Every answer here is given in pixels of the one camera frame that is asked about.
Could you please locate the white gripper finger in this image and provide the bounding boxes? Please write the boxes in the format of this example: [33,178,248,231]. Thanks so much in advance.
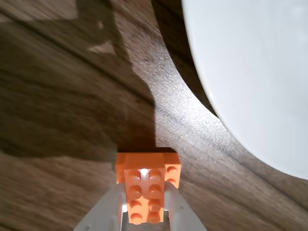
[164,182,206,231]
[74,182,128,231]

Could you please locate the plain orange lego block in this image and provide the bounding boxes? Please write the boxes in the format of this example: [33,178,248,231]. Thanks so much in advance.
[124,153,167,225]

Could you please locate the orange lego block black print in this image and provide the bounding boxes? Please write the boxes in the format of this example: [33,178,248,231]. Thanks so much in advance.
[115,147,182,190]

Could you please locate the white round plate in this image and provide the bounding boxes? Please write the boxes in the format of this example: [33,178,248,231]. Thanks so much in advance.
[181,0,308,180]

